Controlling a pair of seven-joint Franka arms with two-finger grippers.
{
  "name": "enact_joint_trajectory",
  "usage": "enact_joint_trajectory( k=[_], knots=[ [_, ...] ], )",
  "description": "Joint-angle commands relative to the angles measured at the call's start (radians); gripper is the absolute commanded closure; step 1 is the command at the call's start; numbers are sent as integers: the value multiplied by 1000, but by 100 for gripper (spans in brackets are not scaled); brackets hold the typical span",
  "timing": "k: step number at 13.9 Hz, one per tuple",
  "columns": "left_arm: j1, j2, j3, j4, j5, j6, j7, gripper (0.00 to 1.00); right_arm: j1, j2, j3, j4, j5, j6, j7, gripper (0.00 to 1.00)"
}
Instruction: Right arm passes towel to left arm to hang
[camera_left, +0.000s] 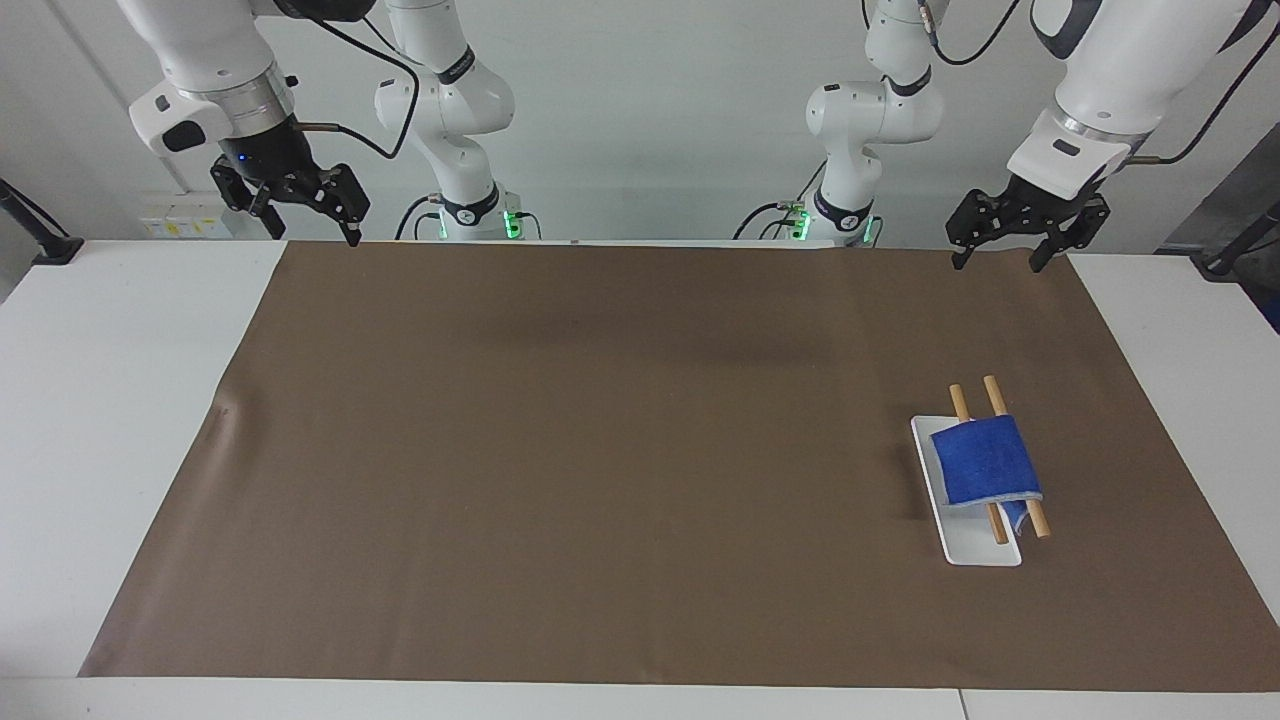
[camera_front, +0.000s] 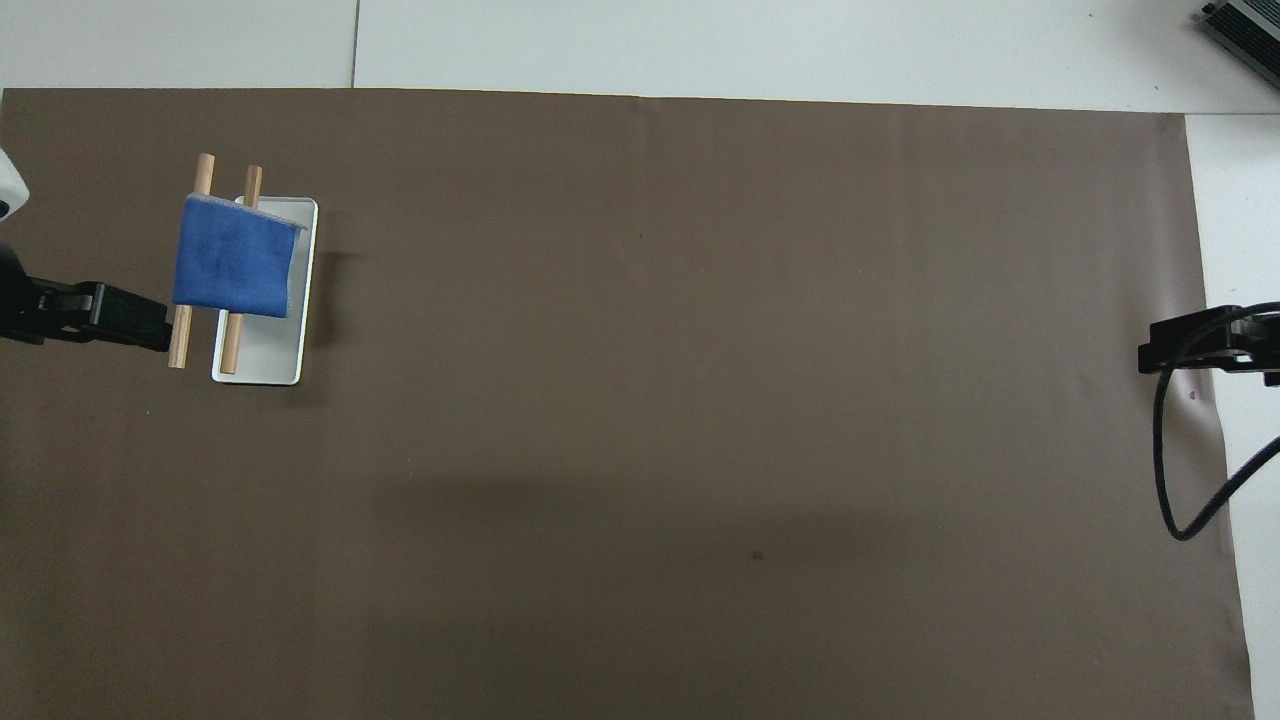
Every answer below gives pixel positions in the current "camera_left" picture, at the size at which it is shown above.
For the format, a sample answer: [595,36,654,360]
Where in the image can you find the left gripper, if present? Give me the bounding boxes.
[946,175,1112,274]

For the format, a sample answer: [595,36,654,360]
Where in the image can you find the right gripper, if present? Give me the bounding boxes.
[209,114,372,248]

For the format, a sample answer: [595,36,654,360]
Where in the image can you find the blue towel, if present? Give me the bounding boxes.
[929,412,1044,529]

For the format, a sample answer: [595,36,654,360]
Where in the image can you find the wooden rod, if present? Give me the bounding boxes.
[982,375,1053,540]
[948,383,1011,546]

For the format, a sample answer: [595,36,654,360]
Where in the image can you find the black stand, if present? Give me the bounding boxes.
[0,178,86,267]
[1188,198,1280,283]

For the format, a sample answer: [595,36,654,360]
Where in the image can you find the white wall socket strip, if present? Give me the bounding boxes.
[138,204,233,240]

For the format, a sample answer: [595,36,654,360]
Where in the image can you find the black cable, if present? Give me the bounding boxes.
[394,193,446,242]
[915,0,1023,68]
[1130,25,1280,166]
[732,160,829,241]
[297,8,423,162]

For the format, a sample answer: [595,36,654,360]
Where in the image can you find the white rack base plate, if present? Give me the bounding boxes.
[909,414,1024,568]

